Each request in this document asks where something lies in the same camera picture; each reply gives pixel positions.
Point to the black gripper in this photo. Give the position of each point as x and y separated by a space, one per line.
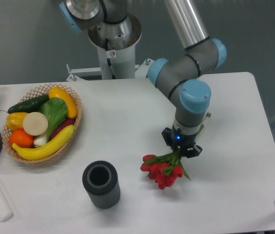
183 138

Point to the red tulip bouquet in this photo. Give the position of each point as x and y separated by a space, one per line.
166 169

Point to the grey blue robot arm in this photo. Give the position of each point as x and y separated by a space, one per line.
178 81

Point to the dark grey ribbed vase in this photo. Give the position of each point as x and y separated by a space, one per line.
100 180

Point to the purple eggplant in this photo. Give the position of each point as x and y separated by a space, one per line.
66 123

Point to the green bok choy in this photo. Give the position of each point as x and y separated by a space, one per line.
55 110

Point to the yellow squash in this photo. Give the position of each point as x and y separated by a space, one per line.
61 93

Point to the woven wicker basket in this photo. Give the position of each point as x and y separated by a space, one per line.
39 91

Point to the yellow banana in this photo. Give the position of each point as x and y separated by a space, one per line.
49 148

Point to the beige round disc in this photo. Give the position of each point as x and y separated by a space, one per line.
35 123

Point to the dark green cucumber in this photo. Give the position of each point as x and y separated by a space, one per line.
28 106

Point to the orange fruit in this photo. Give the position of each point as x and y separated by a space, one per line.
21 138

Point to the yellow bell pepper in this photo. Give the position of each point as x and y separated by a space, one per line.
15 120

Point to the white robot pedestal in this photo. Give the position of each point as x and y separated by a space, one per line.
115 44

